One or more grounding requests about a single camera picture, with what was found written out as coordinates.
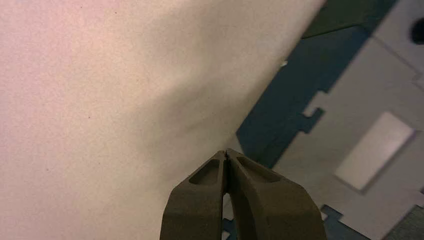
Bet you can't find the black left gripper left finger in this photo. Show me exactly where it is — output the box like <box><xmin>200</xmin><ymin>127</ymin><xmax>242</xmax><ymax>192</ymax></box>
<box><xmin>159</xmin><ymin>150</ymin><xmax>228</xmax><ymax>240</ymax></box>

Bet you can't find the dark green foam mat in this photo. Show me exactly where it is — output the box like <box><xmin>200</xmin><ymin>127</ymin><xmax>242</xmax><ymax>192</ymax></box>
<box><xmin>302</xmin><ymin>0</ymin><xmax>399</xmax><ymax>39</ymax></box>

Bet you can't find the dark grey textured mat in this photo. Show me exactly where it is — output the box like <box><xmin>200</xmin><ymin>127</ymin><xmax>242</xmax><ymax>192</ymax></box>
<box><xmin>382</xmin><ymin>204</ymin><xmax>424</xmax><ymax>240</ymax></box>

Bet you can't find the blue foam puzzle mat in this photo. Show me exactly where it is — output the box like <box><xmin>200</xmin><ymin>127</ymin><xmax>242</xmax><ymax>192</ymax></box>
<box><xmin>235</xmin><ymin>25</ymin><xmax>371</xmax><ymax>170</ymax></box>
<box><xmin>319</xmin><ymin>204</ymin><xmax>371</xmax><ymax>240</ymax></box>

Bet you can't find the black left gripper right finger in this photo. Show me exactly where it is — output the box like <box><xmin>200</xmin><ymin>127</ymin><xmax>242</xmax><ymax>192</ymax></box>
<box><xmin>226</xmin><ymin>148</ymin><xmax>328</xmax><ymax>240</ymax></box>

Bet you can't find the grey foam mat with hole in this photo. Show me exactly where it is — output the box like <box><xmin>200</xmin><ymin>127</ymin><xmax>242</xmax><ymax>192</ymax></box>
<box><xmin>371</xmin><ymin>0</ymin><xmax>424</xmax><ymax>82</ymax></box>

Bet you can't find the large grey foam puzzle mat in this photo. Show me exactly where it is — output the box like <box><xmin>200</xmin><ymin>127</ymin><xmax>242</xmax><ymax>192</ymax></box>
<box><xmin>273</xmin><ymin>35</ymin><xmax>424</xmax><ymax>240</ymax></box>

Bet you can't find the white rectangular patch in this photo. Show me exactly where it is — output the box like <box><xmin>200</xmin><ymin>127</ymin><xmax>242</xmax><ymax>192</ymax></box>
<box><xmin>333</xmin><ymin>111</ymin><xmax>417</xmax><ymax>194</ymax></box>

